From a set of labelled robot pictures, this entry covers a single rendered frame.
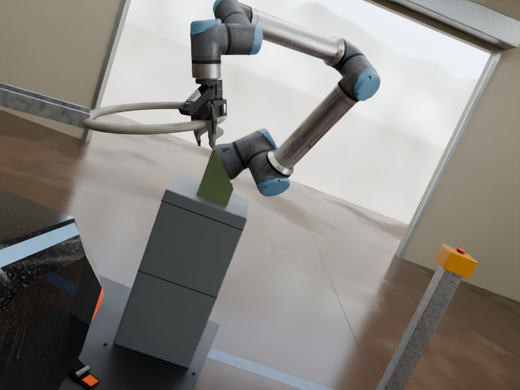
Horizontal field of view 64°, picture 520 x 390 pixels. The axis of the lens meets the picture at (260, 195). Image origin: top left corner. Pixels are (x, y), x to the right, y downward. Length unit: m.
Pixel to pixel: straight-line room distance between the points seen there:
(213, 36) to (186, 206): 0.90
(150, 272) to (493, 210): 5.66
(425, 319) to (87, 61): 5.39
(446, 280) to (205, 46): 1.35
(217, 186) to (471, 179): 5.13
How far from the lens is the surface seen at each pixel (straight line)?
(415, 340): 2.04
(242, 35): 1.32
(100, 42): 6.27
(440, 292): 1.97
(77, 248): 1.35
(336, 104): 1.72
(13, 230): 1.24
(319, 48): 1.66
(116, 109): 1.67
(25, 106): 1.44
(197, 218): 1.94
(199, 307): 2.11
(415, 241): 6.60
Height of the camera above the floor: 1.36
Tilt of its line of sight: 12 degrees down
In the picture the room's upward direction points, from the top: 21 degrees clockwise
